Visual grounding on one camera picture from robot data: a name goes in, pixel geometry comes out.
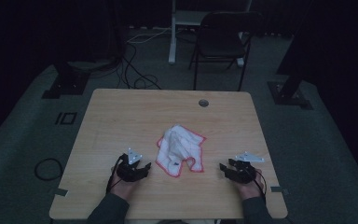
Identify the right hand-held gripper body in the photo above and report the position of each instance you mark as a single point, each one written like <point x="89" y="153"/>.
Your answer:
<point x="245" y="171"/>

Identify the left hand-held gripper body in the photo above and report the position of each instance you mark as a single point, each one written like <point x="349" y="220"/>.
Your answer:
<point x="130" y="169"/>

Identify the white cloth with red edge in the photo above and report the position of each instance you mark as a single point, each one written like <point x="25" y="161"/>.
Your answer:
<point x="180" y="146"/>

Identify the person's left hand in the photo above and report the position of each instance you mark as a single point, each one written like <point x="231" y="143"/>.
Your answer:
<point x="122" y="186"/>

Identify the person's right hand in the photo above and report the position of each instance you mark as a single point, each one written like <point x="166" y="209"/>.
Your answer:
<point x="251" y="189"/>

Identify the grey tape piece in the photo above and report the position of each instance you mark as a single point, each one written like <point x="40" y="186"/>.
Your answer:
<point x="278" y="189"/>
<point x="61" y="192"/>

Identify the black stand base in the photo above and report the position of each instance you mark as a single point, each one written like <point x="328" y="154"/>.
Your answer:
<point x="66" y="85"/>
<point x="289" y="93"/>

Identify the black folding chair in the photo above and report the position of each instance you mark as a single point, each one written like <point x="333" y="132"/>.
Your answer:
<point x="220" y="43"/>

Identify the white desk frame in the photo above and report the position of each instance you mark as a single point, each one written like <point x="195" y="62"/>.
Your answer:
<point x="180" y="21"/>

